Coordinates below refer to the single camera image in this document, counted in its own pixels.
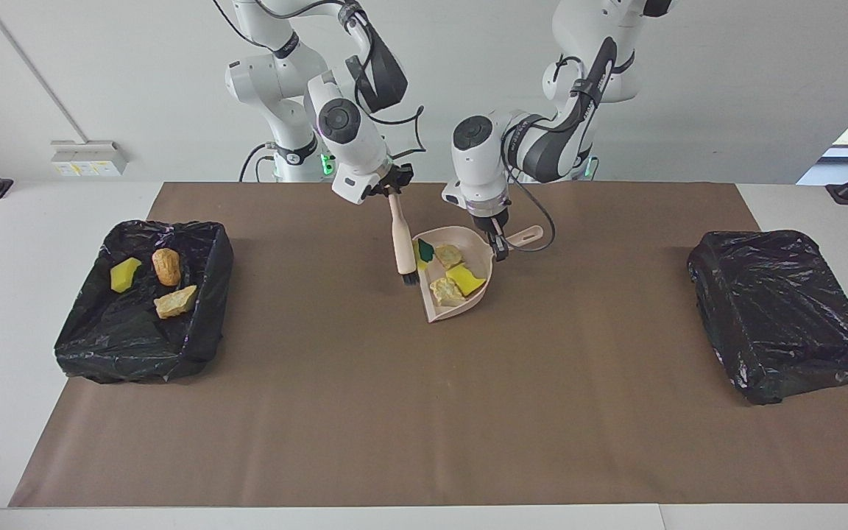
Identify pale pink plastic dustpan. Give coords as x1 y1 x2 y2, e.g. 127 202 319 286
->
412 225 545 325

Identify notched yellow sponge piece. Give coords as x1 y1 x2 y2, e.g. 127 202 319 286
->
445 263 487 297

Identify black base cable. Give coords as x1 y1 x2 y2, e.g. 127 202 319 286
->
238 142 278 183

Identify white wall conduit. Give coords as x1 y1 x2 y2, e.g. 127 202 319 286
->
0 0 91 143

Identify brown paper table mat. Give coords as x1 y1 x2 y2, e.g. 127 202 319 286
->
10 182 848 507

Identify black bag lined bin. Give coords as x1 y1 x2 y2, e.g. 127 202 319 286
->
54 219 234 384
687 230 848 406

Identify white wall socket box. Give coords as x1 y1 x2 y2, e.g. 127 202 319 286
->
51 141 128 177

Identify beige hand brush black bristles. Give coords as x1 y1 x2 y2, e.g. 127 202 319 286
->
389 190 420 287

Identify small yellow sponge piece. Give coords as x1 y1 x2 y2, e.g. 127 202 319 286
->
110 258 143 294

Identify brown oval croquette toy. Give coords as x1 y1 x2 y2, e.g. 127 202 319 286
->
152 248 182 287

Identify sliced bread loaf toy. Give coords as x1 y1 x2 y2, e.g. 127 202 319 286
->
154 285 199 319

